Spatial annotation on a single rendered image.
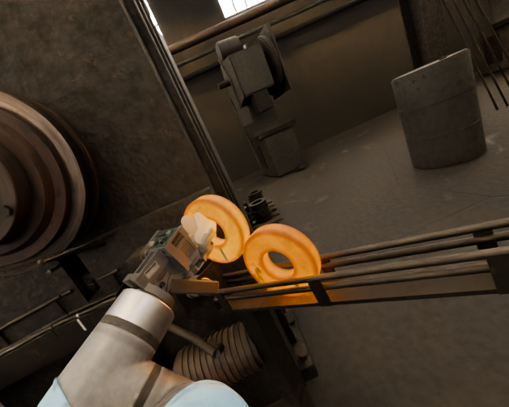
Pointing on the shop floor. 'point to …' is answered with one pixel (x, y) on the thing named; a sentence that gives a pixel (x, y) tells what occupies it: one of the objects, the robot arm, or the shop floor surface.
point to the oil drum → (441, 112)
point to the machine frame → (110, 168)
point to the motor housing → (216, 369)
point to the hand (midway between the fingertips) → (212, 222)
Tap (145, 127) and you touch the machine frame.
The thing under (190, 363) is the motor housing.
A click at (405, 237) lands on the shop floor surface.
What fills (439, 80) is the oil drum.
